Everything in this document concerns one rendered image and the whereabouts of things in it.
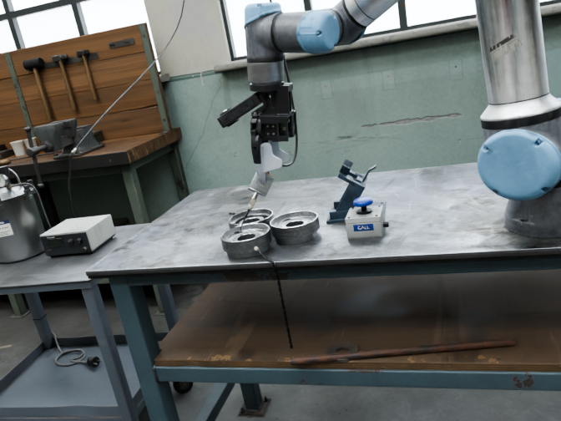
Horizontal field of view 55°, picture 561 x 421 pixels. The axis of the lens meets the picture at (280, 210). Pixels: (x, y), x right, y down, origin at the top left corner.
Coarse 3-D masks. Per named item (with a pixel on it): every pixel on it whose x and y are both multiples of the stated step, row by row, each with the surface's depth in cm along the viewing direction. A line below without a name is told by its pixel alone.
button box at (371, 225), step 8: (352, 208) 112; (360, 208) 112; (368, 208) 110; (376, 208) 110; (352, 216) 108; (360, 216) 107; (368, 216) 106; (376, 216) 105; (384, 216) 112; (352, 224) 107; (360, 224) 107; (368, 224) 106; (376, 224) 106; (384, 224) 108; (352, 232) 108; (360, 232) 107; (368, 232) 107; (376, 232) 106
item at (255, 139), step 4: (252, 132) 110; (256, 132) 111; (252, 136) 110; (256, 136) 110; (252, 140) 110; (256, 140) 110; (260, 140) 112; (252, 144) 111; (256, 144) 110; (260, 144) 112; (252, 148) 111; (256, 148) 111; (252, 152) 111; (256, 152) 111; (256, 156) 112; (260, 156) 112; (256, 160) 113; (260, 160) 113
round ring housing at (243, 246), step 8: (248, 224) 116; (256, 224) 116; (264, 224) 114; (224, 232) 114; (232, 232) 116; (240, 232) 116; (248, 232) 115; (256, 232) 114; (264, 232) 113; (224, 240) 109; (240, 240) 114; (248, 240) 107; (256, 240) 107; (264, 240) 109; (224, 248) 110; (232, 248) 108; (240, 248) 107; (248, 248) 107; (264, 248) 110; (232, 256) 110; (240, 256) 109; (248, 256) 108
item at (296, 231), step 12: (276, 216) 118; (288, 216) 119; (300, 216) 119; (312, 216) 117; (276, 228) 111; (288, 228) 110; (300, 228) 110; (312, 228) 111; (276, 240) 114; (288, 240) 111; (300, 240) 111
